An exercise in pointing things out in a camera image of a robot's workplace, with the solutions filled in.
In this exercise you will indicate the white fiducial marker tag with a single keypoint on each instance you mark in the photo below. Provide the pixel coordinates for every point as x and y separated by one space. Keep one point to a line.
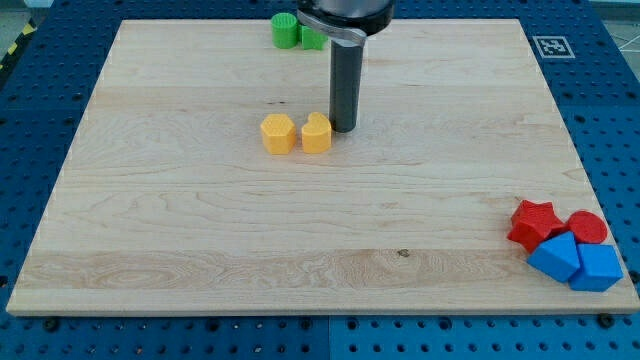
553 47

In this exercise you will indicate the red star block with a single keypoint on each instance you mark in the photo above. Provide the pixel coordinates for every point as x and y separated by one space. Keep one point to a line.
533 223

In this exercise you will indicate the wooden board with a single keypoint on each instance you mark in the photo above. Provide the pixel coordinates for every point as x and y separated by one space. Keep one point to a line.
168 203

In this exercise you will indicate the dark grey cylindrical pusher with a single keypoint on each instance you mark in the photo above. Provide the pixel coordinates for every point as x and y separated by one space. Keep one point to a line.
345 75

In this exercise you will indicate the yellow hexagon block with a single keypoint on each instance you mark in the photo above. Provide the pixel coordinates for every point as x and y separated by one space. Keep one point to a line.
278 134

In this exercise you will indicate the green circle block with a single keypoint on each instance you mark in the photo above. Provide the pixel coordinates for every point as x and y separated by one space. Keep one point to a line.
284 30

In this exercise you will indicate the blue pentagon block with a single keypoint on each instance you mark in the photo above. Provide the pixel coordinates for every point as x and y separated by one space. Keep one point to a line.
557 257

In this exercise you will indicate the red circle block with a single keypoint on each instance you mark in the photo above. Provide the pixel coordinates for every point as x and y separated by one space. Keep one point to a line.
587 227

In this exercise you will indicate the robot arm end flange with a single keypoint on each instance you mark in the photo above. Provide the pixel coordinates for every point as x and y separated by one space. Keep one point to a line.
347 22

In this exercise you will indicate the green star block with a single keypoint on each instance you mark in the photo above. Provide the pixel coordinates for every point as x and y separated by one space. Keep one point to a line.
311 39

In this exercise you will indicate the yellow heart block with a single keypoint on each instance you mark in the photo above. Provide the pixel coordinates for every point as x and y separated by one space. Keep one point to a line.
316 134

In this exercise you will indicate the blue cube block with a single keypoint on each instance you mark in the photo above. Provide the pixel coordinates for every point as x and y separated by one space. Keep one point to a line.
599 268

